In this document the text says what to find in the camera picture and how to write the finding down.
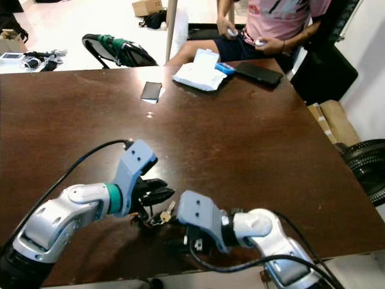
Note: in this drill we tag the black and grey gear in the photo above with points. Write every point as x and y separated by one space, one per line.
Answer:
43 60

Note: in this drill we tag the beige upright pole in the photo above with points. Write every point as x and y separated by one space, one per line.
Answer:
171 30

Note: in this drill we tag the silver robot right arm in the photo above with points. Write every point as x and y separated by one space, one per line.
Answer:
261 226

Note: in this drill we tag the white paper slip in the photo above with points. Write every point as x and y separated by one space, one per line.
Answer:
155 102

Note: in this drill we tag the small black bag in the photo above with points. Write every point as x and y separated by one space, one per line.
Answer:
153 20

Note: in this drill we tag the small white flat box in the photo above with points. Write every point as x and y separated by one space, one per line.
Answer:
12 57

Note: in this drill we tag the large black phone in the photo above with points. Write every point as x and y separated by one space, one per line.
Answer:
258 73

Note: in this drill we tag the black round fan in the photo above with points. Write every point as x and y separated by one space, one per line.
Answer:
367 171

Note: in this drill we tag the closed cardboard box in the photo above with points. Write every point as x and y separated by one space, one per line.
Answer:
147 7

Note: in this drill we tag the dark brown wooden table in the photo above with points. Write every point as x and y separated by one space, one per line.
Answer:
277 156

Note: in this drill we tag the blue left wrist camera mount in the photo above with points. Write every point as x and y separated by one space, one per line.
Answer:
137 161

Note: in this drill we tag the person in pink shirt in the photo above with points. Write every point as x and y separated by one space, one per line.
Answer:
277 15

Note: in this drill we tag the open cardboard box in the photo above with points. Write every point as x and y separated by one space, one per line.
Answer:
12 43

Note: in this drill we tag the small black phone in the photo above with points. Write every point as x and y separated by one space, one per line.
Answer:
151 91

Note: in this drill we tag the white wet wipes pack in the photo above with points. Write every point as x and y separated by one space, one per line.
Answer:
198 76

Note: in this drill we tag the flat folded cardboard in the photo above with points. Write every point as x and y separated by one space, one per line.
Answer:
337 120

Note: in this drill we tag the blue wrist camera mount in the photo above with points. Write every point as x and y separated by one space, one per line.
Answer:
198 211
137 161

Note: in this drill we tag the small blue packet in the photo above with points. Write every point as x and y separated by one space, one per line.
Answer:
226 68

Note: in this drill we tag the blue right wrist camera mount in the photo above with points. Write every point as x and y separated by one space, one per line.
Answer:
198 211

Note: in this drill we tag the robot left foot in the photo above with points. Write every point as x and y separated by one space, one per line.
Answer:
153 284

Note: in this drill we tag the person's left hand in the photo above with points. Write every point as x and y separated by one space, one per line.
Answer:
275 46

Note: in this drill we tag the white hand controller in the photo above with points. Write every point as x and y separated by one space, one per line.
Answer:
260 43
232 32

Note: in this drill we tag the large black bag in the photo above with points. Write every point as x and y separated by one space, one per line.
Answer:
9 24

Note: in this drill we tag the person's right hand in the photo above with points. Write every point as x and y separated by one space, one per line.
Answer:
224 24

